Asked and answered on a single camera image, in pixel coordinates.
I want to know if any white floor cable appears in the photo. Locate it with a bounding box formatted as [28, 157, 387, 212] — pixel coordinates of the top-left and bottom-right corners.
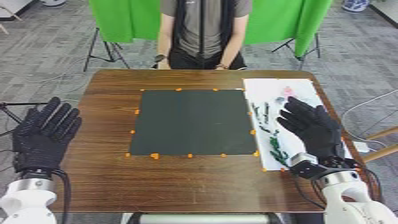
[339, 89, 398, 148]

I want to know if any black cable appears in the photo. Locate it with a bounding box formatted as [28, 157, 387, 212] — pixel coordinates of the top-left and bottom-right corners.
[51, 169, 73, 224]
[293, 179, 329, 210]

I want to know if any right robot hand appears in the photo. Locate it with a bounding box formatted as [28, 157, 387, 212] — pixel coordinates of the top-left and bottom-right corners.
[275, 96, 346, 161]

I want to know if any black tripod stand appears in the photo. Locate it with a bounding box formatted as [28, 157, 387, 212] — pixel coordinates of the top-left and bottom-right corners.
[82, 27, 131, 73]
[270, 32, 323, 71]

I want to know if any dark mat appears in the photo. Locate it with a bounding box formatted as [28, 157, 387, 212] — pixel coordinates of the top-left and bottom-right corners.
[128, 89, 259, 157]

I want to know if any wooden chair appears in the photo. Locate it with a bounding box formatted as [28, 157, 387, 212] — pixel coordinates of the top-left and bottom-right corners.
[359, 125, 398, 164]

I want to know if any blue and white vase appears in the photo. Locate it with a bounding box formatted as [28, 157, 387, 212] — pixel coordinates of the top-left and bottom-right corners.
[341, 0, 371, 13]

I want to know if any green sprig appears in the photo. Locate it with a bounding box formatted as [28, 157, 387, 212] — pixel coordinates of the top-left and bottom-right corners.
[249, 102, 263, 118]
[261, 102, 272, 123]

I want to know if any person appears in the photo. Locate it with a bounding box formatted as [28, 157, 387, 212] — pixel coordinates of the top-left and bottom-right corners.
[151, 0, 254, 71]

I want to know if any white sheet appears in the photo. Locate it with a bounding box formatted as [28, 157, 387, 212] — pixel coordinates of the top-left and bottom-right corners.
[242, 78, 355, 173]

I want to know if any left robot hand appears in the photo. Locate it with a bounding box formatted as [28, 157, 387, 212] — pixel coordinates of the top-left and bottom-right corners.
[11, 96, 83, 174]

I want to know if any pink flower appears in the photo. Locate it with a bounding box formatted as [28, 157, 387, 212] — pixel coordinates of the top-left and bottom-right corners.
[281, 85, 298, 100]

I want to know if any pale grey bar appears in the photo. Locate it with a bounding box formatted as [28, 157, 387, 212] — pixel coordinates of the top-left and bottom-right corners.
[126, 213, 286, 224]

